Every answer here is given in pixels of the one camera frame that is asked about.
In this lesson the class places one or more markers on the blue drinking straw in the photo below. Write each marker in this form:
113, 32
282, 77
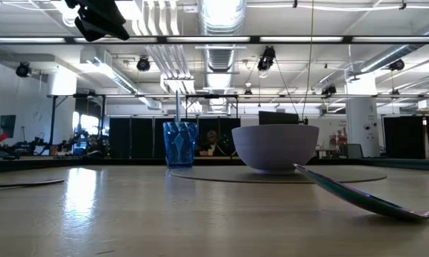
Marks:
177, 107

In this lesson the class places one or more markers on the black bar with light strips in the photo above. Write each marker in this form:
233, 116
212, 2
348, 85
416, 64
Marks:
253, 39

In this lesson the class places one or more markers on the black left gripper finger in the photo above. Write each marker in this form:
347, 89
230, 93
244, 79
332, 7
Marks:
89, 30
114, 26

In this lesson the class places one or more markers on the black background gantry frame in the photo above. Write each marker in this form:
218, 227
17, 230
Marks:
53, 125
214, 96

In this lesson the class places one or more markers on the blue faceted plastic cup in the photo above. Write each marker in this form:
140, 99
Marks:
180, 150

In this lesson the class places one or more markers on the person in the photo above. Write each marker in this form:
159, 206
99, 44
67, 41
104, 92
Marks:
212, 141
93, 144

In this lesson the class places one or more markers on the dark wall picture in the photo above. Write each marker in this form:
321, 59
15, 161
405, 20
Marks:
3, 125

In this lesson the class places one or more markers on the round grey placemat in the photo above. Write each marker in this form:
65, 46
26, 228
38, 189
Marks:
217, 175

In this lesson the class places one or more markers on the background black robot arms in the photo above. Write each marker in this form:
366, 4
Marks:
32, 144

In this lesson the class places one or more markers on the white column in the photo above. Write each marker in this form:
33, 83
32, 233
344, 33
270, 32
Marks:
362, 121

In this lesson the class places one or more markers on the black ceiling spotlight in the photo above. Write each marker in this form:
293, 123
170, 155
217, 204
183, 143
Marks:
266, 59
328, 90
143, 64
396, 65
23, 69

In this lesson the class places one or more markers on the lavender bowl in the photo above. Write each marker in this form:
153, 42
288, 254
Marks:
275, 150

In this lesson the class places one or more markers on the silver ventilation duct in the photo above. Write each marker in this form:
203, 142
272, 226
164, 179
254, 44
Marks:
221, 53

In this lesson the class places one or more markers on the grey office chair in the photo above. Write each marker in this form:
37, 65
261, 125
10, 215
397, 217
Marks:
355, 150

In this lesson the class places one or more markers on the black monitor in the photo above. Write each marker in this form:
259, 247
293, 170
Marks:
278, 118

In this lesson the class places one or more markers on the black partition panels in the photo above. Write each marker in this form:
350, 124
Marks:
403, 137
139, 137

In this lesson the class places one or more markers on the black table frame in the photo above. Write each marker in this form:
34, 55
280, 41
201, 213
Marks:
93, 162

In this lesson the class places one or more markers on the iridescent metal spoon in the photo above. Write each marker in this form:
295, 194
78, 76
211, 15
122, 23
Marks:
360, 200

